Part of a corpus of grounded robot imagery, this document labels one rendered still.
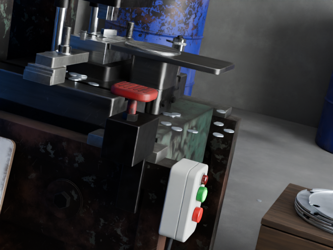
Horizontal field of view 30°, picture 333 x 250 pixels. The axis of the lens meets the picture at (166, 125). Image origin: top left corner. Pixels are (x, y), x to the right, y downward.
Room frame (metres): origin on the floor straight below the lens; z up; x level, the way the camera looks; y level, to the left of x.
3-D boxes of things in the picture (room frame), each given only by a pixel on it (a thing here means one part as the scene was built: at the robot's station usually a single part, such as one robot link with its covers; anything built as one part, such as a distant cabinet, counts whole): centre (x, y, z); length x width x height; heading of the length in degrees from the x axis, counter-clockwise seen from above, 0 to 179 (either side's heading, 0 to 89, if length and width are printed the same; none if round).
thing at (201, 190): (1.05, -0.09, 0.58); 0.03 x 0.01 x 0.03; 162
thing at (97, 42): (1.39, 0.18, 0.76); 0.15 x 0.09 x 0.05; 162
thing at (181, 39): (1.52, 0.01, 0.75); 0.03 x 0.03 x 0.10; 72
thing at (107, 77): (1.39, 0.19, 0.72); 0.20 x 0.16 x 0.03; 162
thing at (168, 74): (1.34, 0.01, 0.72); 0.25 x 0.14 x 0.14; 72
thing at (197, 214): (1.05, -0.09, 0.54); 0.03 x 0.01 x 0.03; 162
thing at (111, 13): (1.39, 0.17, 0.84); 0.05 x 0.03 x 0.04; 162
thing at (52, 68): (1.23, 0.23, 0.76); 0.17 x 0.06 x 0.10; 162
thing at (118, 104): (1.39, 0.18, 0.68); 0.45 x 0.30 x 0.06; 162
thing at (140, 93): (1.01, 0.06, 0.72); 0.07 x 0.06 x 0.08; 72
